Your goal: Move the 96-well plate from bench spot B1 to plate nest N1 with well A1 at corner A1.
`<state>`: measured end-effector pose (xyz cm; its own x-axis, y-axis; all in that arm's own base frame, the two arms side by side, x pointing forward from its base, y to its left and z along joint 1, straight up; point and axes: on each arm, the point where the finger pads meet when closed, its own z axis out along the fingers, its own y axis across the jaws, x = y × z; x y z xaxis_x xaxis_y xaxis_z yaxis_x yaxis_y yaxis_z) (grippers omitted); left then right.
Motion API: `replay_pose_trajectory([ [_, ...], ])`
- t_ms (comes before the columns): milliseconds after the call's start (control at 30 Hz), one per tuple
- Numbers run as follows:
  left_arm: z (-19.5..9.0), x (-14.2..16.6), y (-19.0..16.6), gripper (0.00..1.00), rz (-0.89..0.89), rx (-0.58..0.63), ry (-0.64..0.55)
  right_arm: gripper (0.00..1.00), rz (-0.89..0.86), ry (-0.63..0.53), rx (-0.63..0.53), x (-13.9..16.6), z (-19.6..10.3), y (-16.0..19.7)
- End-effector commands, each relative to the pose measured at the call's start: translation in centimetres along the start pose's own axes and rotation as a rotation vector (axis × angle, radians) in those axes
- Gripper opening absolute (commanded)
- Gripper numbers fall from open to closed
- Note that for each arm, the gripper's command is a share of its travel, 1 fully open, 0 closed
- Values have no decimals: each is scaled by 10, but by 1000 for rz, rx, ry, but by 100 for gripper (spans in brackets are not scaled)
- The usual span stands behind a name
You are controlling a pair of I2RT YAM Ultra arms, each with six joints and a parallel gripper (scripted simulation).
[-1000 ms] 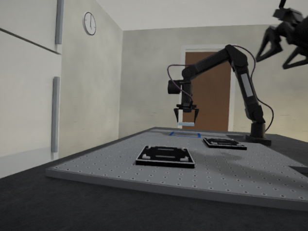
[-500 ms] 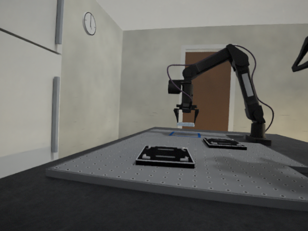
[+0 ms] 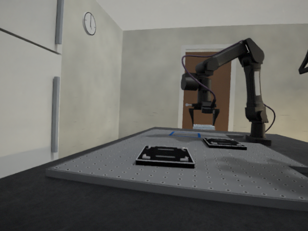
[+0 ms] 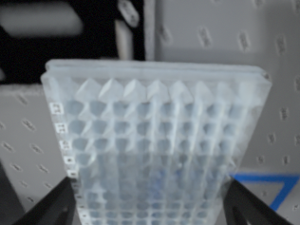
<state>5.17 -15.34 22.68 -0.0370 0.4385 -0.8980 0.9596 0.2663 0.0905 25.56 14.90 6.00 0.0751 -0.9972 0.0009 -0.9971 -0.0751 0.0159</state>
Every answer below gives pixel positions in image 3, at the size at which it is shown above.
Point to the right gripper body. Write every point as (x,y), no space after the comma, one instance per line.
(205,99)

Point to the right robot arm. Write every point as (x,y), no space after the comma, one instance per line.
(251,60)

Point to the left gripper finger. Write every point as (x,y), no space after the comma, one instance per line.
(302,68)

